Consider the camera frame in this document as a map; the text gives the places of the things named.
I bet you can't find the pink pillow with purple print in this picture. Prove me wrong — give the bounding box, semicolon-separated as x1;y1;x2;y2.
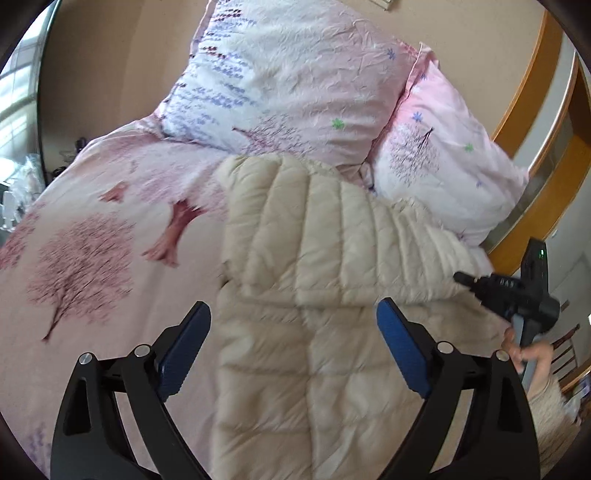
159;0;438;168

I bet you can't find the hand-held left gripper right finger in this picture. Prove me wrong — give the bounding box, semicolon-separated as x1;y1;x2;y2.
376;298;541;480

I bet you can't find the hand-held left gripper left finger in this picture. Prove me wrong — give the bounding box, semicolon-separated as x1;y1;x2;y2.
52;301;213;480

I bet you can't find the pink tree print bed cover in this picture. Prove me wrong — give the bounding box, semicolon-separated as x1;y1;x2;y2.
0;115;509;480

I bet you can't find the wooden headboard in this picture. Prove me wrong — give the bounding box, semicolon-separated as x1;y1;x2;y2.
482;9;591;278

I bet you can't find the clear plastic bag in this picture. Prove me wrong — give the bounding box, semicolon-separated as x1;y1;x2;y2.
19;154;48;206

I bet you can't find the wooden chair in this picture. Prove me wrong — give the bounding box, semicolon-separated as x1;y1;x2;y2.
550;323;591;400

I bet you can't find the pink pillow with tree print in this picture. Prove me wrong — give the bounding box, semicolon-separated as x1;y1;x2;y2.
368;45;531;249

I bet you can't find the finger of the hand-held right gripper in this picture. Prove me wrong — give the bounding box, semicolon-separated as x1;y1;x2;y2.
454;271;485;296

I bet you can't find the person's right forearm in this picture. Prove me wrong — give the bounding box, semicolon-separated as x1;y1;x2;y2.
525;364;580;478

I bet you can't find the beige quilted puffer jacket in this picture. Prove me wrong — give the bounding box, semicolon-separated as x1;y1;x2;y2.
210;153;511;480

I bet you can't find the person's right hand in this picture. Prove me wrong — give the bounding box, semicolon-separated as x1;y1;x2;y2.
503;327;553;376

